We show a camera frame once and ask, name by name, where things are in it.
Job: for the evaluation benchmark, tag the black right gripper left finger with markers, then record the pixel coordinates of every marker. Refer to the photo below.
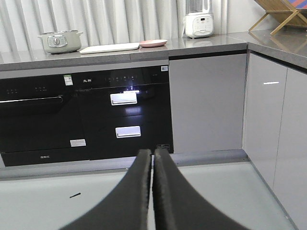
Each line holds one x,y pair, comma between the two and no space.
126,206

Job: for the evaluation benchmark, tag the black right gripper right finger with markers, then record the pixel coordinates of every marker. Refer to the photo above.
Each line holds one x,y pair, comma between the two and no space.
178,206

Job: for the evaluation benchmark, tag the pink round plate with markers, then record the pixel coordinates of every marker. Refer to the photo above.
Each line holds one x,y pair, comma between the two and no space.
153,43

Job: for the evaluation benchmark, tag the white bear-print serving tray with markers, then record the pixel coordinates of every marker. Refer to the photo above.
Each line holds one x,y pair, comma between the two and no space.
110,48

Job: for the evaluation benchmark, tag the black two-drawer sterilizer cabinet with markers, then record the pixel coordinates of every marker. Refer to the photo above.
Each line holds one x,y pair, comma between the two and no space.
125,110

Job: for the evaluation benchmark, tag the black built-in dishwasher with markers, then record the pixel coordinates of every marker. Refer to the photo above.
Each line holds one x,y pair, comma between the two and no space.
40,121

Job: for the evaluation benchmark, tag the grey side cabinet door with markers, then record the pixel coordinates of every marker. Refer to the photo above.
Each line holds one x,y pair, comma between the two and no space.
275,132

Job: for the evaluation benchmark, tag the pale green electric cooking pot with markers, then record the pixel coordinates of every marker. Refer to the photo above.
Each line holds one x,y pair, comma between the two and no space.
61,41

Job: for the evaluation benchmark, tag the white pleated curtain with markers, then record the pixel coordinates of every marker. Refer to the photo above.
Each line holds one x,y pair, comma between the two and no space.
101,21

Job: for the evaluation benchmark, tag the white blender appliance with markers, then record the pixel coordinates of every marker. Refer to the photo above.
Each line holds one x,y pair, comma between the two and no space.
199,18

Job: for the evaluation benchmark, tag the wooden dish rack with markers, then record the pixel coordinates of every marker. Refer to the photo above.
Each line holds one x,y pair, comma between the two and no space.
285,12

